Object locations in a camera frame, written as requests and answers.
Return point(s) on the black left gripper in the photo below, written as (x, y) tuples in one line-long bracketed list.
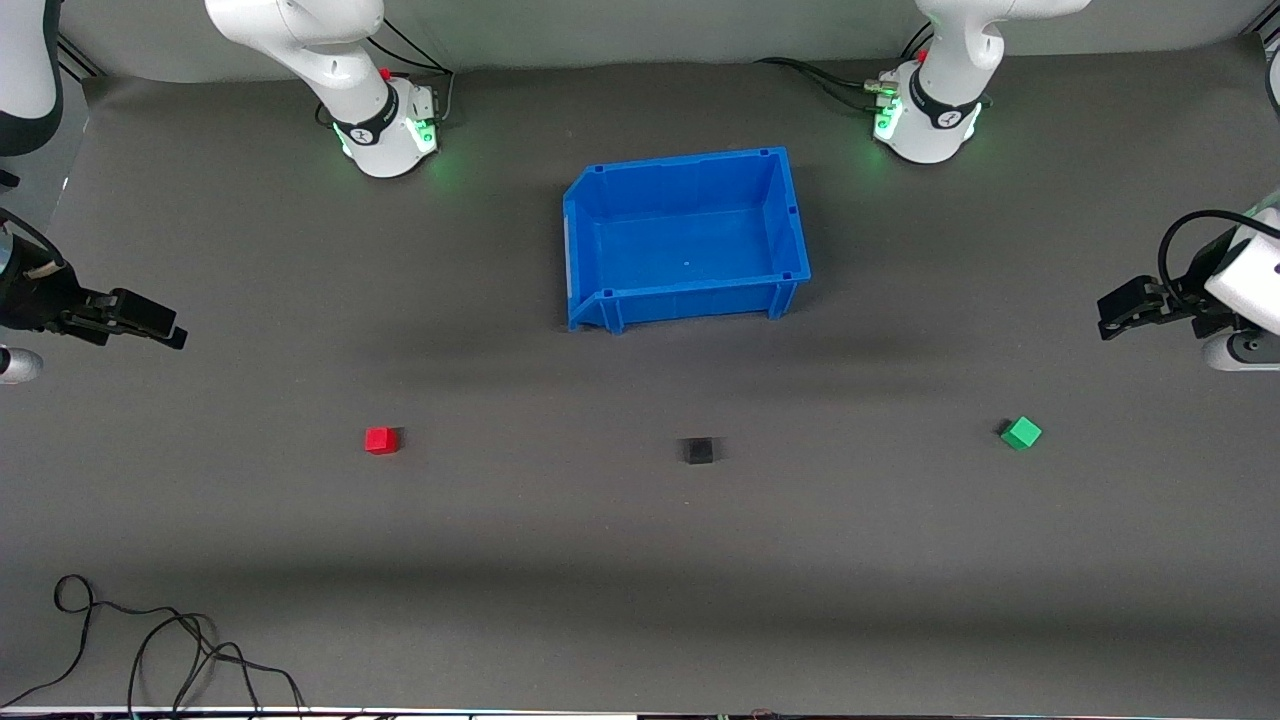
[(1183, 298)]

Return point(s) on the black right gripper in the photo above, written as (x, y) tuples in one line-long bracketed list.
[(38, 303)]

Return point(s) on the green cube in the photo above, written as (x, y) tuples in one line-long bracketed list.
[(1021, 433)]

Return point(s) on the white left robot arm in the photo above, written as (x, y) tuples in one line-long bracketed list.
[(940, 110)]

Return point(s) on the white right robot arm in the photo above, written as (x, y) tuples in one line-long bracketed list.
[(350, 80)]

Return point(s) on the red cube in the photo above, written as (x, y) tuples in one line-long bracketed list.
[(380, 440)]

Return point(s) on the black cube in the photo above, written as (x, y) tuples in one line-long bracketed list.
[(698, 451)]

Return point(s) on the blue plastic storage bin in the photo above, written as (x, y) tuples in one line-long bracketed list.
[(690, 250)]

